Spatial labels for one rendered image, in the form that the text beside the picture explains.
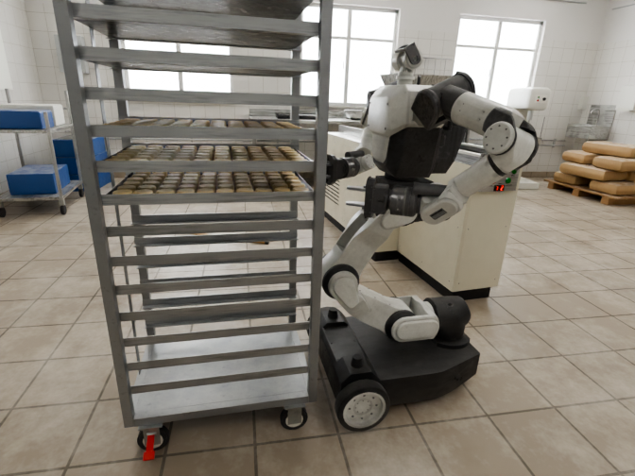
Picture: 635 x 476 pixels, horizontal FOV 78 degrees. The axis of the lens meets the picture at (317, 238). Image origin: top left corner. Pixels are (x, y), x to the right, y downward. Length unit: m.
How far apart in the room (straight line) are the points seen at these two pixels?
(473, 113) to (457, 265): 1.42
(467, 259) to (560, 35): 5.63
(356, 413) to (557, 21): 6.84
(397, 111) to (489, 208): 1.23
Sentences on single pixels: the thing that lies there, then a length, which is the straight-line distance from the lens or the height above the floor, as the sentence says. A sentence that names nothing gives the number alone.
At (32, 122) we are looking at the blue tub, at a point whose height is 0.86.
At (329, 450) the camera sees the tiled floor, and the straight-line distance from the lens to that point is 1.55.
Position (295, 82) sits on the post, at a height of 1.20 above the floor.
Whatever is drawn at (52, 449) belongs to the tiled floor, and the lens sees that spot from 1.75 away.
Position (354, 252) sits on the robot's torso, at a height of 0.61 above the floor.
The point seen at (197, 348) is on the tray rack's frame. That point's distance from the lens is 1.77.
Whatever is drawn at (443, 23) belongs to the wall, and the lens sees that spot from 6.62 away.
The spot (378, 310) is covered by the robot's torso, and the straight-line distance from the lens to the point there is 1.61.
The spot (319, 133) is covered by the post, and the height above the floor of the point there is 1.06.
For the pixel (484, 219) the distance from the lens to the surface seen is 2.42.
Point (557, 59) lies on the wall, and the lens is 7.63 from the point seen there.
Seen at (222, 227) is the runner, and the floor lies 0.78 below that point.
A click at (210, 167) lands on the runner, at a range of 1.14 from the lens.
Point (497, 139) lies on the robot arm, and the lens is 1.05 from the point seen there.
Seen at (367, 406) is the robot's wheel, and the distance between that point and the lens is 1.56.
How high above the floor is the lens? 1.15
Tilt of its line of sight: 20 degrees down
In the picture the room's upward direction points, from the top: 2 degrees clockwise
